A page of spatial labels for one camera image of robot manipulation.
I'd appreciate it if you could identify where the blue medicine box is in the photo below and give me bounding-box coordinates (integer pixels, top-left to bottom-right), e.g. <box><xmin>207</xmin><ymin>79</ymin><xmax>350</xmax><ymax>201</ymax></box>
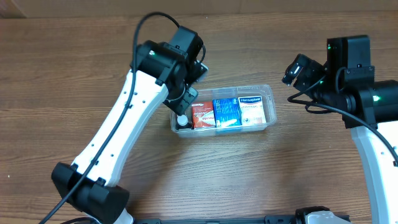
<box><xmin>212</xmin><ymin>98</ymin><xmax>241</xmax><ymax>128</ymax></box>

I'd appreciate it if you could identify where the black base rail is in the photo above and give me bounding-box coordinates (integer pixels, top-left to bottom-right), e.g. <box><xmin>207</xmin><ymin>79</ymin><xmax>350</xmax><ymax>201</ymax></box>
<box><xmin>133</xmin><ymin>211</ymin><xmax>352</xmax><ymax>224</ymax></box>

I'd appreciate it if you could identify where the white blue plaster box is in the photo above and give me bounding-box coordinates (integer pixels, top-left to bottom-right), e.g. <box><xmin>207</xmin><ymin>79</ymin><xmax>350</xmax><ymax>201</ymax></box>
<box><xmin>238</xmin><ymin>96</ymin><xmax>267</xmax><ymax>126</ymax></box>

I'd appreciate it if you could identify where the clear plastic container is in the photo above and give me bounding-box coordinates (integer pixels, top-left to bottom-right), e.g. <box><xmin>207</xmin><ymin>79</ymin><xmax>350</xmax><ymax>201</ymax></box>
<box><xmin>170</xmin><ymin>84</ymin><xmax>277</xmax><ymax>138</ymax></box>

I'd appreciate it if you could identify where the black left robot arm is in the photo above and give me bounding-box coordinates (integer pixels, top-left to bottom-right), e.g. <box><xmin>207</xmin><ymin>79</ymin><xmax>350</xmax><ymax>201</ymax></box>
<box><xmin>51</xmin><ymin>26</ymin><xmax>208</xmax><ymax>223</ymax></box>

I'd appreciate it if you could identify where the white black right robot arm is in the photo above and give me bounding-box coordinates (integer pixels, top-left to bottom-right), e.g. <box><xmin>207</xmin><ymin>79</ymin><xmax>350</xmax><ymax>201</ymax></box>
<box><xmin>282</xmin><ymin>35</ymin><xmax>397</xmax><ymax>223</ymax></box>

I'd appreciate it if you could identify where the dark brown medicine bottle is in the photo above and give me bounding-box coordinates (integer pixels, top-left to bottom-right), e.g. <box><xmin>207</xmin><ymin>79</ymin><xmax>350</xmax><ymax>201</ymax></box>
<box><xmin>177</xmin><ymin>114</ymin><xmax>192</xmax><ymax>129</ymax></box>

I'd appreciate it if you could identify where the red medicine box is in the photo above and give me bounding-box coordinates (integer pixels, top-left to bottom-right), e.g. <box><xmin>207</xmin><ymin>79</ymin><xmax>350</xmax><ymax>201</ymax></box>
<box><xmin>192</xmin><ymin>101</ymin><xmax>215</xmax><ymax>129</ymax></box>

